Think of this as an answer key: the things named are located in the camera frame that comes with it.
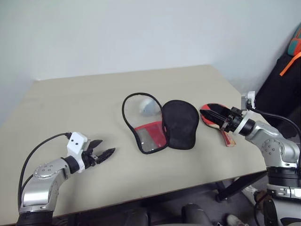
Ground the black bag with orange strap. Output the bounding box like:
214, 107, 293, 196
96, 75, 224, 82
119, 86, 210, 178
254, 53, 301, 140

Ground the white shoe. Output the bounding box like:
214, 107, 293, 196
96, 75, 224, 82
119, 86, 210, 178
241, 185, 257, 199
226, 213, 246, 226

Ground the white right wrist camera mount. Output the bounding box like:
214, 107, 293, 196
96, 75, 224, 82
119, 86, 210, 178
232, 90, 256, 136

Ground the orange strap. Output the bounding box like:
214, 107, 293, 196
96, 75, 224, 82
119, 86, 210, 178
279, 51, 301, 77

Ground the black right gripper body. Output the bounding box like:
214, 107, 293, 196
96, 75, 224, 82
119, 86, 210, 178
220, 106, 243, 132

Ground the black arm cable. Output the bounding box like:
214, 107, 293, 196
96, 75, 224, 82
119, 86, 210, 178
18, 132, 72, 209
246, 101, 301, 140

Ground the white grey rounded lump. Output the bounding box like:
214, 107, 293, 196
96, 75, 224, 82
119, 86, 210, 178
138, 98, 159, 117

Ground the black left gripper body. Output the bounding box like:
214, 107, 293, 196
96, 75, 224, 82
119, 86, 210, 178
82, 140, 100, 169

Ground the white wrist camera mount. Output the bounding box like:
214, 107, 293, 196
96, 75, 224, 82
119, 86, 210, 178
66, 131, 91, 174
232, 90, 256, 136

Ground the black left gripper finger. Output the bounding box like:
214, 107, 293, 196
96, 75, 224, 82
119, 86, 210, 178
96, 147, 117, 165
90, 139, 104, 149

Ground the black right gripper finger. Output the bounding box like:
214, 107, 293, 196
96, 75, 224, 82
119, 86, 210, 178
204, 114, 227, 129
199, 108, 230, 121

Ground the black clear paddle case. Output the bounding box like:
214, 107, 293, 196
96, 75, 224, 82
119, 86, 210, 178
121, 92, 200, 155

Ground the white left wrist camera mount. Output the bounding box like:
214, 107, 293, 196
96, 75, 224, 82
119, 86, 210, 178
66, 131, 91, 174

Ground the dark rounded shape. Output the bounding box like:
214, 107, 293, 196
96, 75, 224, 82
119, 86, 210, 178
182, 203, 213, 226
124, 207, 149, 226

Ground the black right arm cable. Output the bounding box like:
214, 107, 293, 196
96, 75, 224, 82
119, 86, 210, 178
246, 101, 301, 140

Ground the teal orange bag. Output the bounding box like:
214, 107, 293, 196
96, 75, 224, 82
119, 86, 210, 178
287, 23, 301, 56

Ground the black hanging strap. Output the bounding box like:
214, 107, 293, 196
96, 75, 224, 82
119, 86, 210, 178
253, 197, 278, 226

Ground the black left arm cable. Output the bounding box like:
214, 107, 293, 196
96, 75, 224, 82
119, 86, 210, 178
18, 132, 72, 209

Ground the red black table tennis paddle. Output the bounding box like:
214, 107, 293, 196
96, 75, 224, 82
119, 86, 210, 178
199, 102, 237, 147

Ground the black table leg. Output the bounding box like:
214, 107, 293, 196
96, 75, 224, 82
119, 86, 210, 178
215, 172, 269, 202

